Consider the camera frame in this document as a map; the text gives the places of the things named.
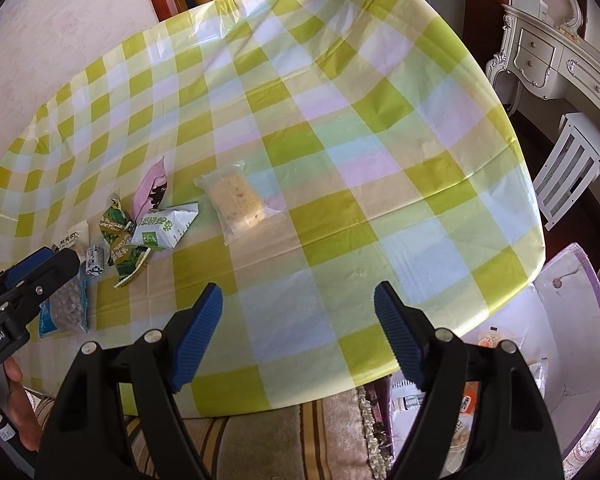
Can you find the striped plush cushion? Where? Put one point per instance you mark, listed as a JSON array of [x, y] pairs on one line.
[[280, 442]]

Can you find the grey seed packet blue edge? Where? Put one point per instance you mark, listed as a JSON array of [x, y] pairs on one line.
[[67, 307]]

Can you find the clear packet brown snack bar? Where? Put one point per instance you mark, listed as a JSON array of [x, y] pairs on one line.
[[75, 235]]

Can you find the white blue milk candy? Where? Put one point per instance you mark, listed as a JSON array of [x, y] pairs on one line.
[[95, 260]]

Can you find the white box purple rim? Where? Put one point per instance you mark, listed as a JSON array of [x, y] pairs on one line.
[[570, 335]]

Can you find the pink snack packet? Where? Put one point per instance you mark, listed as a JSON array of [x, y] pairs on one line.
[[150, 185]]

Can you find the clear packet yellow cake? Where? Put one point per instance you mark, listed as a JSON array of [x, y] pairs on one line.
[[237, 202]]

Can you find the green checked plastic tablecloth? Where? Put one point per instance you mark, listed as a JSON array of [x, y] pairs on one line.
[[330, 160]]

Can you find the white slatted chair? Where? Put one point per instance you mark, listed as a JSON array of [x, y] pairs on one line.
[[575, 160]]

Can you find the person's left hand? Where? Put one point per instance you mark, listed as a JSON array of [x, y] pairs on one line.
[[22, 410]]

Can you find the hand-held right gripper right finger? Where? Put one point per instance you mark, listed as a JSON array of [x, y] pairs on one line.
[[400, 337]]

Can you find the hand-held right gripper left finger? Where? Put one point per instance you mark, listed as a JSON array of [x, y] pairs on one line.
[[195, 342]]

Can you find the white ornate dresser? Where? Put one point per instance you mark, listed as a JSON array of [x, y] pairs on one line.
[[535, 55]]

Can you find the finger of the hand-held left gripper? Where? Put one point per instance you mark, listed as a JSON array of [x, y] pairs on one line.
[[27, 262], [47, 270]]

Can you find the green white snack packet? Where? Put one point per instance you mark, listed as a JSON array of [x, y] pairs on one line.
[[165, 227]]

